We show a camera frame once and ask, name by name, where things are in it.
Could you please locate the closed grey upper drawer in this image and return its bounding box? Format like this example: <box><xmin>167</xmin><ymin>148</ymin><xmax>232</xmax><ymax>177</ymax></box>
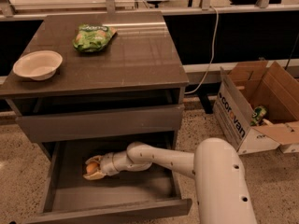
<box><xmin>16</xmin><ymin>105</ymin><xmax>184</xmax><ymax>143</ymax></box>

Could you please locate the open grey lower drawer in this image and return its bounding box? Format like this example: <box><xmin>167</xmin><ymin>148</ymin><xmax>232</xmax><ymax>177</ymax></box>
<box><xmin>23</xmin><ymin>132</ymin><xmax>192</xmax><ymax>224</ymax></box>

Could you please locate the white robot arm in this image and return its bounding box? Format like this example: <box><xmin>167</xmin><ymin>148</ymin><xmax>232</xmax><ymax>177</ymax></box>
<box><xmin>83</xmin><ymin>138</ymin><xmax>257</xmax><ymax>224</ymax></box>

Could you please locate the white bowl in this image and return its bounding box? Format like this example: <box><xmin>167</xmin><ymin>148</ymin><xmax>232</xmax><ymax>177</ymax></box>
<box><xmin>13</xmin><ymin>50</ymin><xmax>63</xmax><ymax>81</ymax></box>

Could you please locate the white corovan cardboard box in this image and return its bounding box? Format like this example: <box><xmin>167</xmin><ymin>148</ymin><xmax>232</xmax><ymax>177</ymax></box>
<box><xmin>214</xmin><ymin>61</ymin><xmax>299</xmax><ymax>154</ymax></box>

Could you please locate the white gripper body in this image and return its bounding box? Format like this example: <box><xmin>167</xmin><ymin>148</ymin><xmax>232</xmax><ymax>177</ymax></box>
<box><xmin>100</xmin><ymin>153</ymin><xmax>119</xmax><ymax>176</ymax></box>

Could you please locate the dark grey drawer cabinet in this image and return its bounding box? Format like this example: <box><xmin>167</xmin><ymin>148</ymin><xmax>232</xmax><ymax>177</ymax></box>
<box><xmin>0</xmin><ymin>11</ymin><xmax>192</xmax><ymax>224</ymax></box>

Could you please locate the green can in box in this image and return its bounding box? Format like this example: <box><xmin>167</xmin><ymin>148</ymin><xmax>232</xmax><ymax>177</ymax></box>
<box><xmin>250</xmin><ymin>105</ymin><xmax>267</xmax><ymax>126</ymax></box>

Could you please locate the orange fruit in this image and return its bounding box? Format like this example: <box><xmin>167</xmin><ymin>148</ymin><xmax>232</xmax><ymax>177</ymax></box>
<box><xmin>86</xmin><ymin>162</ymin><xmax>98</xmax><ymax>174</ymax></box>

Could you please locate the white cable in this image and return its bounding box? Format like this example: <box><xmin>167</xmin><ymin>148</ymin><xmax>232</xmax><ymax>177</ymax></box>
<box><xmin>184</xmin><ymin>7</ymin><xmax>220</xmax><ymax>95</ymax></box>

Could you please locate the green chip bag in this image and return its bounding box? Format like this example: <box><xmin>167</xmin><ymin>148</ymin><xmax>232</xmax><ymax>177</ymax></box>
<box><xmin>73</xmin><ymin>24</ymin><xmax>117</xmax><ymax>53</ymax></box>

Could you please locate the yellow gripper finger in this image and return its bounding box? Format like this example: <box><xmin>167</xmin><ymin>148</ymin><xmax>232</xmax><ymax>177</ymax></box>
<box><xmin>85</xmin><ymin>155</ymin><xmax>102</xmax><ymax>165</ymax></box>
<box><xmin>83</xmin><ymin>170</ymin><xmax>105</xmax><ymax>181</ymax></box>

